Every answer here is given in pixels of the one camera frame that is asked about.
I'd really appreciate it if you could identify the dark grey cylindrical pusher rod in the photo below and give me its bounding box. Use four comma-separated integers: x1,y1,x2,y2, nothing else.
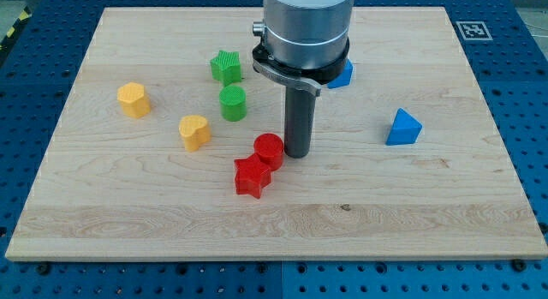
284,87,316,158

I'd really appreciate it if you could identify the blue block behind arm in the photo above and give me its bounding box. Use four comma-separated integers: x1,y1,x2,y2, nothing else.
327,59,354,89

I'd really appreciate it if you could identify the white fiducial marker tag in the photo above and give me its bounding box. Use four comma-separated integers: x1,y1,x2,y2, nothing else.
456,21,492,41

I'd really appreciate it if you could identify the red star block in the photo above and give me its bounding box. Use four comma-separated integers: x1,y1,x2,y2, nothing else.
234,153,271,199

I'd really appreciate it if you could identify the yellow heart block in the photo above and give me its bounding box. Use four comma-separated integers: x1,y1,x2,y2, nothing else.
179,115,211,152

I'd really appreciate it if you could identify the green cylinder block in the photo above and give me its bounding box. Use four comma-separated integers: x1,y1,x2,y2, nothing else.
219,86,247,122

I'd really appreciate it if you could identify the light wooden board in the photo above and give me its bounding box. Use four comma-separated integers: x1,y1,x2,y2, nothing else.
6,7,547,262

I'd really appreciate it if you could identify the red cylinder block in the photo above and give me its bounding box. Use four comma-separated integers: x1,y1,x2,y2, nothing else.
253,133,284,170

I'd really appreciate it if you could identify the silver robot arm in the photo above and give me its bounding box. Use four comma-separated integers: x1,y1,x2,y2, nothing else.
252,0,354,158

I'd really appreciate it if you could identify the blue triangle block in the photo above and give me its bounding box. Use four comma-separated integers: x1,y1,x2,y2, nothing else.
385,108,423,146

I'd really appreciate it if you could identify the green star block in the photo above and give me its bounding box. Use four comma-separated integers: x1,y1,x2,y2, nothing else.
210,50,241,87

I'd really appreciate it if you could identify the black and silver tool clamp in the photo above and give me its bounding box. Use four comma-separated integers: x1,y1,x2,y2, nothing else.
252,39,350,97

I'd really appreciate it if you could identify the yellow hexagon block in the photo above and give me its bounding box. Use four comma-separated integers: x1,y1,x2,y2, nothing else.
117,82,151,118

